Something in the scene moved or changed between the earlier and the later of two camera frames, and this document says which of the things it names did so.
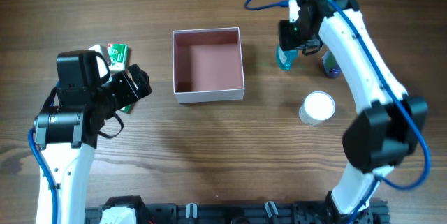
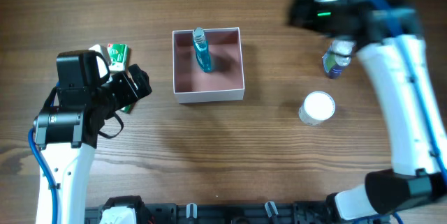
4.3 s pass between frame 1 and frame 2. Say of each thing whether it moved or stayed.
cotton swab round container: stayed
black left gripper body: stayed
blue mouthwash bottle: moved
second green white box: stayed
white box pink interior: stayed
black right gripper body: moved
